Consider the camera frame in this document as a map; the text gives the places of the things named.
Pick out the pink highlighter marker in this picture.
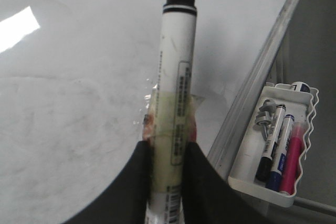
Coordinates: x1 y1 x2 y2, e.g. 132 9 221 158
279 122 306 195

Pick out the black capped white marker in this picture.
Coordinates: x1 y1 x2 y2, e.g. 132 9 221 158
256 104 286 182

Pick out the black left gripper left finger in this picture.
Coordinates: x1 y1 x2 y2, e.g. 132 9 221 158
65 141 151 223

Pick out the blue capped white marker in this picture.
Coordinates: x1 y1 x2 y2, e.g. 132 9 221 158
265 114 295 191

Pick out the white whiteboard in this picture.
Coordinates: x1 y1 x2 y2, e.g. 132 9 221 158
1 0 286 223

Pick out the white plastic marker tray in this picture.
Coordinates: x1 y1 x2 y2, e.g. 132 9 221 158
228 82 319 207

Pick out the grey plastic clip part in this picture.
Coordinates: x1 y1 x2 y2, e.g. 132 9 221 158
255 99 276 141

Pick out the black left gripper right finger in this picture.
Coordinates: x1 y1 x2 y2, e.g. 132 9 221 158
182 142 263 223

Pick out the white black whiteboard marker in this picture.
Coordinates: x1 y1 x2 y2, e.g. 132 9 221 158
142 0 202 223

